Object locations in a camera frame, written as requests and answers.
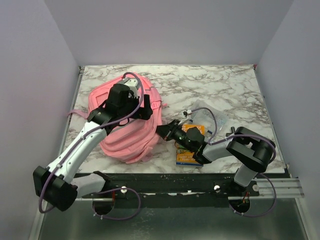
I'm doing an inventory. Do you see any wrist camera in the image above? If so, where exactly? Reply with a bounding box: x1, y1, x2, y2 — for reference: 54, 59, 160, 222
117, 76, 140, 98
181, 109, 193, 118

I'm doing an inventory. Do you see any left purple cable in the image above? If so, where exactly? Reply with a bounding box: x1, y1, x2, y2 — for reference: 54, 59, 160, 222
37, 71, 145, 221

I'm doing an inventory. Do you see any clear plastic bag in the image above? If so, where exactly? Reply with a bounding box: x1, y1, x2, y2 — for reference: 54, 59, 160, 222
190, 99, 228, 134

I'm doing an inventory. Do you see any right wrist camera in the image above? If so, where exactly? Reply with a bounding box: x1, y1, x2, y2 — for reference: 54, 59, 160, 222
181, 109, 193, 118

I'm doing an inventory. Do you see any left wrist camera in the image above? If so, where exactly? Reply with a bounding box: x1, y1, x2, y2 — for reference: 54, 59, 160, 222
117, 76, 140, 98

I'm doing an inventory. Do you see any aluminium rail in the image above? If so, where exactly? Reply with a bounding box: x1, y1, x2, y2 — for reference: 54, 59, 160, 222
74, 176, 306, 201

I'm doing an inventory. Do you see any black metal clamp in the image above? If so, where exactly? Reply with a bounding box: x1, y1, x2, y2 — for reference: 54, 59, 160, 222
230, 126, 237, 134

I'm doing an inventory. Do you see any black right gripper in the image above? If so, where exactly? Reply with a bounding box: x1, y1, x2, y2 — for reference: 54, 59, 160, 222
153, 118, 194, 153

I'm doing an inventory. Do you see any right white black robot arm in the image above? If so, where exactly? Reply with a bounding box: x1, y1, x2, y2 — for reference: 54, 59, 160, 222
156, 120, 276, 196

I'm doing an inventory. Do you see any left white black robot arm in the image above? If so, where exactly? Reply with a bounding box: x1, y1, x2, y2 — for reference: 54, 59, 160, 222
33, 83, 153, 214

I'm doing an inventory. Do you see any blue treehouse book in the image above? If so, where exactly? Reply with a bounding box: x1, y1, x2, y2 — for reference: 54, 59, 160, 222
175, 148, 203, 167

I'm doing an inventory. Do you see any pink student backpack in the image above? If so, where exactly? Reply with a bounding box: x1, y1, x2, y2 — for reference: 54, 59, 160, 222
71, 74, 163, 164

